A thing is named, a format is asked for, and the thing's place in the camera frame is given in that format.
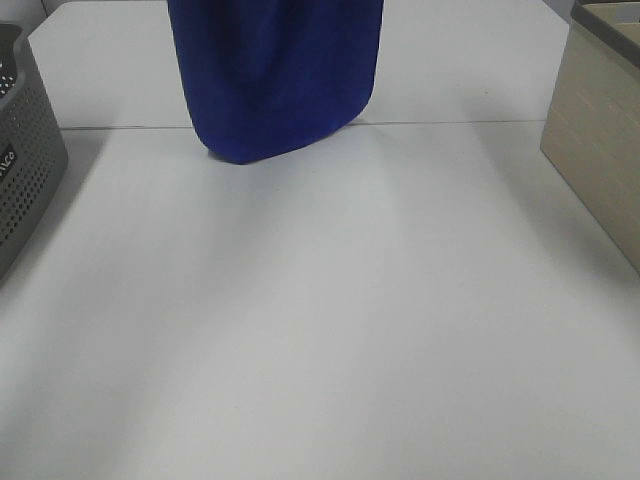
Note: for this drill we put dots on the grey perforated plastic basket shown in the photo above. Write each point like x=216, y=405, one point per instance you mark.
x=33, y=154

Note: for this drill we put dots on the blue microfibre towel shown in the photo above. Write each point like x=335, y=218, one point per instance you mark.
x=263, y=78

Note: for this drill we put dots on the beige storage box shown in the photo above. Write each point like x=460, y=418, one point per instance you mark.
x=591, y=133

